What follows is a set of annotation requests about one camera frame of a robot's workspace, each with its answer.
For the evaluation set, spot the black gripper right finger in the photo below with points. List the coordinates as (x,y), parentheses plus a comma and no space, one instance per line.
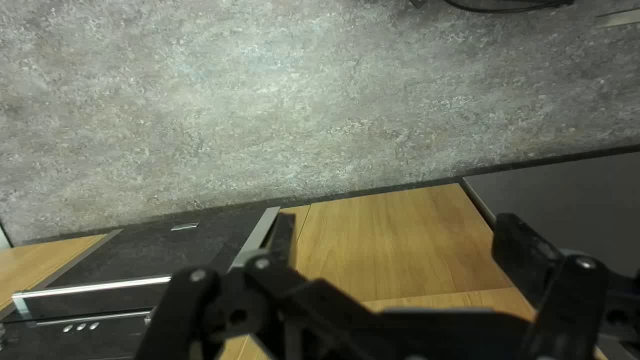
(573,301)

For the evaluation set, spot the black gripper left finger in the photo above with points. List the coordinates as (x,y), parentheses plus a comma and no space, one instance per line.
(201,313)

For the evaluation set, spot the dark oven front panel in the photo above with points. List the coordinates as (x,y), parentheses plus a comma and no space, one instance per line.
(567,200)

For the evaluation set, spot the black dishwasher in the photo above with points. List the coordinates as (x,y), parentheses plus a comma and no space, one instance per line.
(167,248)

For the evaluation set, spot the light floor tape strip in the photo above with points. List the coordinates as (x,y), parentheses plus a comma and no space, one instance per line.
(620,17)

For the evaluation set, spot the wooden cabinet front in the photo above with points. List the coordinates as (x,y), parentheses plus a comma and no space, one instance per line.
(41,263)

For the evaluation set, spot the wooden cabinet door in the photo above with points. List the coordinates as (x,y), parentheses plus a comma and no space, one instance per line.
(393,241)

